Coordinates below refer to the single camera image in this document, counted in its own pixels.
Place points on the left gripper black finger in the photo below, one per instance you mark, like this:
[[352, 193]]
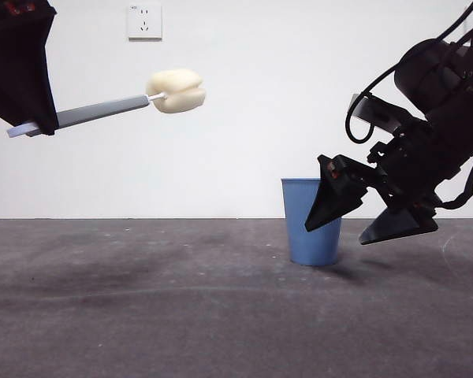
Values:
[[16, 71]]

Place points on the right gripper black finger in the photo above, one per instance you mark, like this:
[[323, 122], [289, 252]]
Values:
[[402, 226], [335, 193]]

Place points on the blue ribbed plastic cup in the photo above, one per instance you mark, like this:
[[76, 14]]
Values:
[[297, 236]]

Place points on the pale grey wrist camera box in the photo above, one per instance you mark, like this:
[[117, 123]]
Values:
[[378, 110]]

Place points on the white wall socket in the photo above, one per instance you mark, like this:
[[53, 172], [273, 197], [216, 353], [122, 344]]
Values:
[[144, 21]]

